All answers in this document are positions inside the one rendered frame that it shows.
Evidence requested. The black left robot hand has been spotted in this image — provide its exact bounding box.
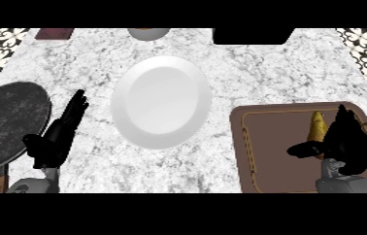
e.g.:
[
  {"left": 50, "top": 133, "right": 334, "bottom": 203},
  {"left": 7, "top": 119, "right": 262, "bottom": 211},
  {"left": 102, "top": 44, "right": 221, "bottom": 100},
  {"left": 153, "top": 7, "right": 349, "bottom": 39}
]
[{"left": 22, "top": 88, "right": 90, "bottom": 170}]

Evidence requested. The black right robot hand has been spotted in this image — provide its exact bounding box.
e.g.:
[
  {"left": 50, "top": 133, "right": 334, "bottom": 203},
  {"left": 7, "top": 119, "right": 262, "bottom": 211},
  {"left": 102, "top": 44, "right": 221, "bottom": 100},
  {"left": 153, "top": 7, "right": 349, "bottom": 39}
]
[{"left": 286, "top": 104, "right": 367, "bottom": 177}]

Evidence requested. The yellow pear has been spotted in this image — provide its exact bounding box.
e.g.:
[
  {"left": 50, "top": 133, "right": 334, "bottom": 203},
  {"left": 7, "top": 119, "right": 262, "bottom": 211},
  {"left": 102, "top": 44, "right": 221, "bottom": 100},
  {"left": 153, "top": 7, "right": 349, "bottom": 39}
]
[{"left": 305, "top": 111, "right": 330, "bottom": 159}]

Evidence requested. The brown tray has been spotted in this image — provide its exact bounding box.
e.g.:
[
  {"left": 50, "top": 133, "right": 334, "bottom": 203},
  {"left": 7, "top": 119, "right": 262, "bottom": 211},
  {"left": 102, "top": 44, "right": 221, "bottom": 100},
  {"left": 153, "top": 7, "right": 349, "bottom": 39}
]
[{"left": 230, "top": 101, "right": 367, "bottom": 194}]

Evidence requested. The white oval plate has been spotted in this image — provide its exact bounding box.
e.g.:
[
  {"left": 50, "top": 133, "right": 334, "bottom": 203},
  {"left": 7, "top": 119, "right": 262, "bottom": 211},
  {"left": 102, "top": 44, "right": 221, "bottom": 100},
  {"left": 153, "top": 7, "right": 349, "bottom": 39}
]
[{"left": 110, "top": 55, "right": 214, "bottom": 150}]

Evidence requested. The dark grey round pan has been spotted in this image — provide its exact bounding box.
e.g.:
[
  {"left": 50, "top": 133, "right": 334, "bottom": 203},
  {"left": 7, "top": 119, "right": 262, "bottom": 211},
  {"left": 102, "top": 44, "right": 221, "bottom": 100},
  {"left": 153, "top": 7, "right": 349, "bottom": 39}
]
[{"left": 0, "top": 81, "right": 53, "bottom": 194}]

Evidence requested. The dark red flat object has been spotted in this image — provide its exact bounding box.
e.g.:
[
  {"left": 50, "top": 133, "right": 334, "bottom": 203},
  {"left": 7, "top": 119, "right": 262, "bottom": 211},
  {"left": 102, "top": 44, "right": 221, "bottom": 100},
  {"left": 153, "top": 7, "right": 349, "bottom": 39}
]
[{"left": 34, "top": 27, "right": 77, "bottom": 41}]

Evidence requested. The black appliance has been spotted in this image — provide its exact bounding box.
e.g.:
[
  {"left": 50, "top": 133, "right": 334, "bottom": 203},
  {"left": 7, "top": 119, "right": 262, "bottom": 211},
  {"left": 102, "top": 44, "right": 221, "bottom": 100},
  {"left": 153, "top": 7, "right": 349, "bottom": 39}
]
[{"left": 211, "top": 27, "right": 295, "bottom": 46}]

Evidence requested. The grey bowl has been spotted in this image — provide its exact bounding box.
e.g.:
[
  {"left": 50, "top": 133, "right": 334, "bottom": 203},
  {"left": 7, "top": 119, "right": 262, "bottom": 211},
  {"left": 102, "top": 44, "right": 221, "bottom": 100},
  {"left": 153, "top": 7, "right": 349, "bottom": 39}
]
[{"left": 127, "top": 27, "right": 172, "bottom": 42}]

